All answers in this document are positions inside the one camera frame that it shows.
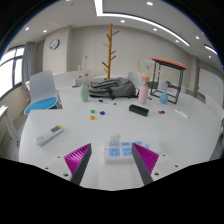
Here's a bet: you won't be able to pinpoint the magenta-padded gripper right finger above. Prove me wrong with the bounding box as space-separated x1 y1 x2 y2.
131 142 182 186

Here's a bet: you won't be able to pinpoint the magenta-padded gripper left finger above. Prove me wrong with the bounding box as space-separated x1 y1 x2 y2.
42 143 93 186

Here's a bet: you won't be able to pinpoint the white remote control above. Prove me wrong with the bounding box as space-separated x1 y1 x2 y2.
33 124 65 147

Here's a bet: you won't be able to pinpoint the black rectangular box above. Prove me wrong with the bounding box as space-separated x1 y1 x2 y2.
128 104 150 117

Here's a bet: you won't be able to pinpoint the blue vase with flowers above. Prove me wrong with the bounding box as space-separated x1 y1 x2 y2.
159 71 174 105

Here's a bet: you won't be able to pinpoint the pink vase with flowers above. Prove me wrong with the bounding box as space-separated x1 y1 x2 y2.
135 59 155 106

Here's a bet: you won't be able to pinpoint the black marker pen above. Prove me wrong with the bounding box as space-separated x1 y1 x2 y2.
98 99 117 106

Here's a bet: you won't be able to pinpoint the green vase with dried flowers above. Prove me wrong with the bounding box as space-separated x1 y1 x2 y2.
77 55 91 103

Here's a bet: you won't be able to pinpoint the white chair with blue cushion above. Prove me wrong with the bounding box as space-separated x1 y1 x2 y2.
23 69 63 116

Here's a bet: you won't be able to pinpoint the grey backpack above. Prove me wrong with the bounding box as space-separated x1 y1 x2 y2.
88 77 139 100

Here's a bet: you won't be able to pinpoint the plain white chair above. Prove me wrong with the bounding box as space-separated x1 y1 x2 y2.
127 71 144 89

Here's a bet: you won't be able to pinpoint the black-framed orange-topped side table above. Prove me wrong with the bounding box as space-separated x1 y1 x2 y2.
149 56 188 105

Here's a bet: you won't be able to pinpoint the grey curtain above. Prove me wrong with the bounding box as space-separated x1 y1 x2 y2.
21 41 36 90

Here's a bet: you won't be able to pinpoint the large window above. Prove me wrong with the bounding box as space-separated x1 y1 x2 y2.
0 44 26 99

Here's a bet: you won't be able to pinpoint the wooden coat rack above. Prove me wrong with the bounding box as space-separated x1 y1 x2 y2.
101 23 120 80

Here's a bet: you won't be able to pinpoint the short ceiling light strip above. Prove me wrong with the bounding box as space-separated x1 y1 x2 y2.
203 44 218 56

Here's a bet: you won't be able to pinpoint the long ceiling light strip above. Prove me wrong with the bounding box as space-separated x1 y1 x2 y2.
93 0 192 48

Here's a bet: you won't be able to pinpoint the round ceiling spotlights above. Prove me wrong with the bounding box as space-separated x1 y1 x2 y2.
23 0 214 43

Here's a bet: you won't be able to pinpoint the white wall whiteboard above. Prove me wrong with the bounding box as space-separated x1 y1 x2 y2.
198 68 224 108

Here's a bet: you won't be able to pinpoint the round wall clock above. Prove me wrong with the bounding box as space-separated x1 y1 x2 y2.
49 38 60 51

